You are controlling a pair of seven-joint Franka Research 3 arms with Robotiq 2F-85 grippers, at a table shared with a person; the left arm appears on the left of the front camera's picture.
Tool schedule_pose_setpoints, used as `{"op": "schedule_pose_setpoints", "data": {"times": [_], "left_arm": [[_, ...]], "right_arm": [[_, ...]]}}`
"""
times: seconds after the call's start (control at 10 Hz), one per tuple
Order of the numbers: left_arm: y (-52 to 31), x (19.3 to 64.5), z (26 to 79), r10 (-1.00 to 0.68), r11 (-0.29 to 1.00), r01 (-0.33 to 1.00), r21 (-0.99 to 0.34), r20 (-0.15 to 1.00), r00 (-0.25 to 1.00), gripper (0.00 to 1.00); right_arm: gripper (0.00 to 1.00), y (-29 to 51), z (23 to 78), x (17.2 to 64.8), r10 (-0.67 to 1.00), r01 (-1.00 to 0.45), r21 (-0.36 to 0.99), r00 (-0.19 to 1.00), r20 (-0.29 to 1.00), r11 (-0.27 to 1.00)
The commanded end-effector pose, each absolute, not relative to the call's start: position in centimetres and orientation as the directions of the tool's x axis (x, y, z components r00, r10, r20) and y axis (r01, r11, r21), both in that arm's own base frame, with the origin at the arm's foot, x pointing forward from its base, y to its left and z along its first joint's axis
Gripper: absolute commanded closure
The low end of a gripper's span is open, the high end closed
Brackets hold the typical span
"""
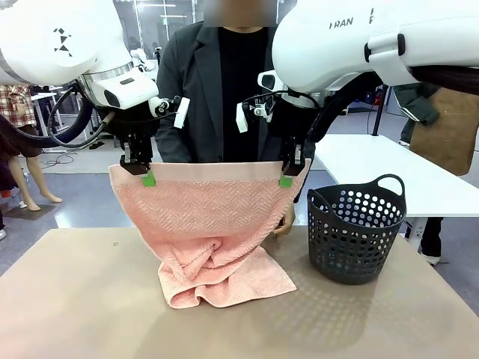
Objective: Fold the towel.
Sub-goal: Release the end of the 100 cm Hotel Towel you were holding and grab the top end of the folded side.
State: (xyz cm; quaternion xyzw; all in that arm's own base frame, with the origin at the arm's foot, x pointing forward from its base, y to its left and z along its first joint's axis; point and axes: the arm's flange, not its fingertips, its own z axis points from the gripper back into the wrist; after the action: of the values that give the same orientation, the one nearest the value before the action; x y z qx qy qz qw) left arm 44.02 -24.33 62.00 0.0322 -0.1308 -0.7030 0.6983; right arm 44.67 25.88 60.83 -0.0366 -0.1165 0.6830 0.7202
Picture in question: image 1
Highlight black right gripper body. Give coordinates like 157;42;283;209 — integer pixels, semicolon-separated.
269;108;317;145

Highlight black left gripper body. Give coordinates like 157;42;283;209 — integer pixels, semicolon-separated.
108;111;160;145

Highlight pink towel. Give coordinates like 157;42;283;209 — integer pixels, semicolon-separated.
108;159;312;310

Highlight black perforated laundry basket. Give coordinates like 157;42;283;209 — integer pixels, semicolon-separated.
306;174;408;286

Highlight blazer person right forearm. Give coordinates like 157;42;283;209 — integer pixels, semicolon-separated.
154;125;194;164

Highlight blazer person left hand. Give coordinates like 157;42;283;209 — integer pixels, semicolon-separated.
273;204;297;237

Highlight white side table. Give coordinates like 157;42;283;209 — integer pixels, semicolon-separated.
314;133;479;218

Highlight person in dark blazer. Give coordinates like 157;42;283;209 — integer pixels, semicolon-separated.
154;18;317;235

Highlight white desk with clutter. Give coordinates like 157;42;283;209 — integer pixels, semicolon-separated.
30;89;63;150

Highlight dark floor mat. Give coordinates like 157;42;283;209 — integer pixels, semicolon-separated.
4;203;56;222

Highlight person in plaid shirt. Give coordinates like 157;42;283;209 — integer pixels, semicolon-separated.
0;84;64;242

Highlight person in brown apron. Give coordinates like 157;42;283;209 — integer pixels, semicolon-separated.
392;82;479;266

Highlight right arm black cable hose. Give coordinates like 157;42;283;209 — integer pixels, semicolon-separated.
305;65;479;144

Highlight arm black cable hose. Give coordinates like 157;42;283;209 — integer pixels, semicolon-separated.
0;80;113;150
305;65;479;144

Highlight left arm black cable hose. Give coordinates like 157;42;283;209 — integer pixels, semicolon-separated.
0;80;113;150

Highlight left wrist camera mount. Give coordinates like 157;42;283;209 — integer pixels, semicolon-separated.
147;95;191;130

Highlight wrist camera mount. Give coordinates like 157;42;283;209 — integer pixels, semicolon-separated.
147;95;191;130
235;93;278;134

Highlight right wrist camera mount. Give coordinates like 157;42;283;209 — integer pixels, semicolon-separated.
235;93;278;134

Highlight black floor cables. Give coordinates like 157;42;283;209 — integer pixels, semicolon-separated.
37;148;79;169

